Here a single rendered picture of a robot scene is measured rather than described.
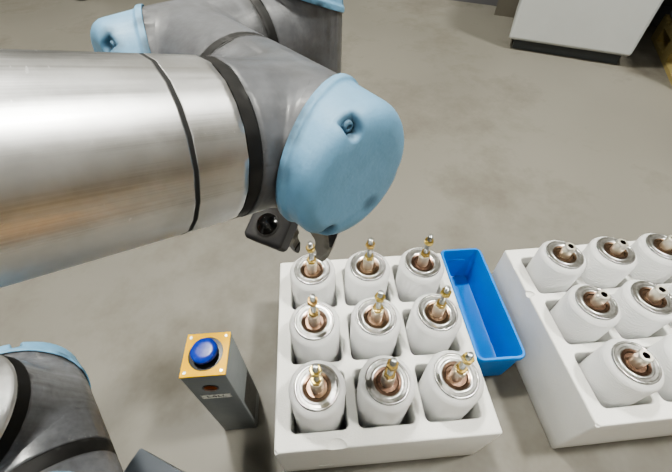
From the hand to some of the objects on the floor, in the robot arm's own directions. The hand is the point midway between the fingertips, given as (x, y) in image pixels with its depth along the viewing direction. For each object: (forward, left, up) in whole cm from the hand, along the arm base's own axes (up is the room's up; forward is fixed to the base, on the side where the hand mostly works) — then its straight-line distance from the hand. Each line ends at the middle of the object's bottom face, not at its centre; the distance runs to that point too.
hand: (306, 253), depth 52 cm
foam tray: (+6, -10, -46) cm, 48 cm away
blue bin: (+28, -30, -46) cm, 62 cm away
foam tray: (+32, -59, -46) cm, 82 cm away
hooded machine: (+246, -55, -46) cm, 256 cm away
